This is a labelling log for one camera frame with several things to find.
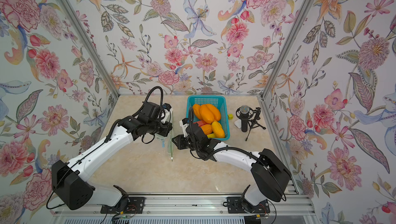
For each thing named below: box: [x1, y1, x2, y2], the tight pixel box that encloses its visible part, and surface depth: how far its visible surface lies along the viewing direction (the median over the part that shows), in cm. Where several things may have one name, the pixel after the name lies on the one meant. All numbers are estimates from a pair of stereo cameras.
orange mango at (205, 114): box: [199, 104, 215, 124], surface depth 99 cm
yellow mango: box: [211, 121, 225, 138], surface depth 92 cm
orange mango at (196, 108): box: [192, 103, 203, 121], surface depth 108 cm
